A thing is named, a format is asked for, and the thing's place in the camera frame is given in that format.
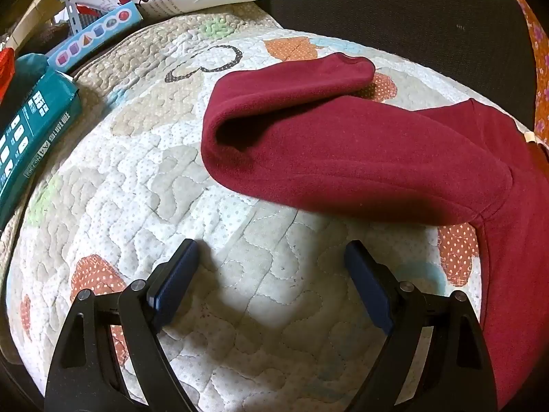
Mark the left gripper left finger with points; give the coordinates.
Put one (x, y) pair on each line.
(84, 373)

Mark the patchwork quilted bed cover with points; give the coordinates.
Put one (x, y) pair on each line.
(271, 319)

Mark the light blue shapes box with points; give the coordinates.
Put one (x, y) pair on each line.
(81, 46)

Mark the dark red fleece garment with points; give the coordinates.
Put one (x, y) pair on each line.
(297, 133)

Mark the red plastic bag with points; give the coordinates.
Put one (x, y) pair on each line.
(7, 69)

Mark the orange floral fabric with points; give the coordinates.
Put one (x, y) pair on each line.
(540, 45)

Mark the black cushion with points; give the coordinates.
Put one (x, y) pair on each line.
(483, 44)

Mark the teal cardboard box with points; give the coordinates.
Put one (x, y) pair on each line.
(42, 104)

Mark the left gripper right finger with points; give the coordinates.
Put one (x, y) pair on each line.
(457, 374)

